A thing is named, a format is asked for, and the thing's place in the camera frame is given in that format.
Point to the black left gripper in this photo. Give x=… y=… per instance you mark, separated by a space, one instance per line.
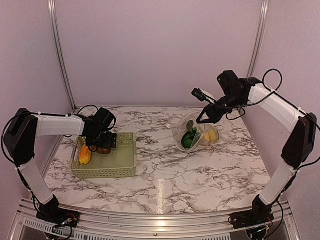
x=108 y=142

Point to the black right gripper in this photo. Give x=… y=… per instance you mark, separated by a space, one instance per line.
x=214 y=114

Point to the brown potato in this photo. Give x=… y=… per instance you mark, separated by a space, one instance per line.
x=104 y=151

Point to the clear zip top bag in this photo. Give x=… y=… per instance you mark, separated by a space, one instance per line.
x=179 y=129

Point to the green white bok choy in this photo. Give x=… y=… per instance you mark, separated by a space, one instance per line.
x=189 y=139

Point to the orange yellow mango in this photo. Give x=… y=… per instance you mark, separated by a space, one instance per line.
x=85 y=156

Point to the beige perforated plastic basket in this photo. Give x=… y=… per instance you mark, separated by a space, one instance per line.
x=121 y=162

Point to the dark green cucumber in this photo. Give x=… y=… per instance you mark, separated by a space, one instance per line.
x=190 y=126

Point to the yellow lemon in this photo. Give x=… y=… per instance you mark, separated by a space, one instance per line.
x=206 y=140

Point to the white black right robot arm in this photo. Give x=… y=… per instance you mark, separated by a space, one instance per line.
x=240 y=93

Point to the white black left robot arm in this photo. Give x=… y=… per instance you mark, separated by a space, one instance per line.
x=18 y=144

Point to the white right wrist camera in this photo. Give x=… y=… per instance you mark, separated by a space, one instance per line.
x=203 y=95

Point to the right aluminium frame post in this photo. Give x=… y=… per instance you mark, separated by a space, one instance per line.
x=259 y=38

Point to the aluminium frame post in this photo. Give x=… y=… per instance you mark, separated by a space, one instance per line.
x=59 y=52
x=259 y=38

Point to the aluminium front rail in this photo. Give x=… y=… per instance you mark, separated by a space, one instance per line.
x=107 y=225

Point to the left aluminium frame post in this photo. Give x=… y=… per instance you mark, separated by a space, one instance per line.
x=59 y=52

